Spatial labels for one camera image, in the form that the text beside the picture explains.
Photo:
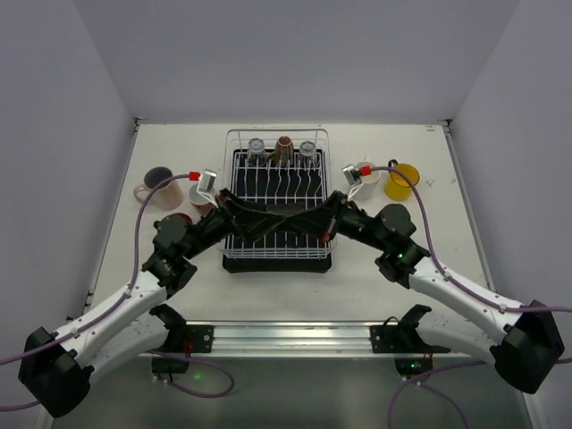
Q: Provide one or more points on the brown striped mug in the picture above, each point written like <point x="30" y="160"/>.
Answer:
<point x="283" y="153"/>

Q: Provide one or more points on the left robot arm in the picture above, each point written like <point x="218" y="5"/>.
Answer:
<point x="55" y="366"/>

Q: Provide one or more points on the yellow mug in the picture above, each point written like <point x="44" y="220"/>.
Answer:
<point x="401" y="176"/>

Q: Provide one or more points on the aluminium mounting rail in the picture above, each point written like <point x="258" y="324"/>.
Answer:
<point x="233" y="338"/>

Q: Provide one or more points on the black drip tray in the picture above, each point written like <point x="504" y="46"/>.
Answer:
<point x="277" y="264"/>

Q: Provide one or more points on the white faceted mug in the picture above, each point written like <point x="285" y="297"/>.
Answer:
<point x="368" y="185"/>

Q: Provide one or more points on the right clear drinking glass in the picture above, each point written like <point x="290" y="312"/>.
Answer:
<point x="307" y="155"/>

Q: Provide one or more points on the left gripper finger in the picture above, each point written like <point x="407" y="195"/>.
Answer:
<point x="253" y="228"/>
<point x="237" y="210"/>

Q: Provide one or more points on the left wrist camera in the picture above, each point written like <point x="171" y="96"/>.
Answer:
<point x="206" y="186"/>

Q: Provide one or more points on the white wire dish rack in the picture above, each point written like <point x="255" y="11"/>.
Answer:
<point x="239" y="138"/>

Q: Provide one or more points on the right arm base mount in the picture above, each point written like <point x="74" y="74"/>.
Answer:
<point x="398" y="337"/>

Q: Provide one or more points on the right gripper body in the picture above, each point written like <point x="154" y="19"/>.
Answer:
<point x="335" y="213"/>

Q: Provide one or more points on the light pink mug dark interior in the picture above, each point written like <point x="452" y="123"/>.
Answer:
<point x="163" y="191"/>

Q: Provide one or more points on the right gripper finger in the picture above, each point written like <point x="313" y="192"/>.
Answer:
<point x="323" y="229"/>
<point x="332" y="207"/>

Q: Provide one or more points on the left clear drinking glass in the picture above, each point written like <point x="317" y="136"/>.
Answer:
<point x="256" y="153"/>

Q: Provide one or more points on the clear drinking glass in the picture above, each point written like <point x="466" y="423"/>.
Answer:
<point x="256" y="153"/>
<point x="307" y="155"/>

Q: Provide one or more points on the black tumbler cup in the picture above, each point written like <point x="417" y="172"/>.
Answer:
<point x="286" y="210"/>

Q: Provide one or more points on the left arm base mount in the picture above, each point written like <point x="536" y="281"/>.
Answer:
<point x="186" y="340"/>

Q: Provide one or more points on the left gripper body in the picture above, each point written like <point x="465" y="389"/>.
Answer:
<point x="228" y="210"/>

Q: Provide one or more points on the pink floral mug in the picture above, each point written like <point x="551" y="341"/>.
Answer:
<point x="201" y="204"/>

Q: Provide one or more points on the red mug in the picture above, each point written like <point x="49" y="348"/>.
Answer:
<point x="181" y="216"/>

